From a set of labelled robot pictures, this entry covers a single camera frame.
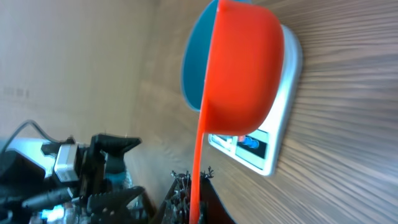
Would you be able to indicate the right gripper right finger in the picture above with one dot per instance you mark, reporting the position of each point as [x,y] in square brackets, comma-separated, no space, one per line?
[212,210]

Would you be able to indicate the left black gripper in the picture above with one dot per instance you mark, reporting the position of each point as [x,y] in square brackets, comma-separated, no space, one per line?
[103,179]

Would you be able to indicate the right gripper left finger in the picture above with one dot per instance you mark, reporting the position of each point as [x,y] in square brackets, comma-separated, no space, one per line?
[175,208]

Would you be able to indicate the red scoop with blue handle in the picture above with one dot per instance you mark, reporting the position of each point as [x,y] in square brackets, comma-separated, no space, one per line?
[242,77]

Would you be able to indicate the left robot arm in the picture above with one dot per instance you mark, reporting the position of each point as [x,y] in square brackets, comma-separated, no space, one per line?
[29,195]

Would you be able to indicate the white digital kitchen scale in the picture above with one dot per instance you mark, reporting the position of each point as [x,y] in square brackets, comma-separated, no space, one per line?
[259,150]

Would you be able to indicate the blue metal bowl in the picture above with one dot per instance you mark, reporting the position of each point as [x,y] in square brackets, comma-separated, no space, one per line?
[195,57]

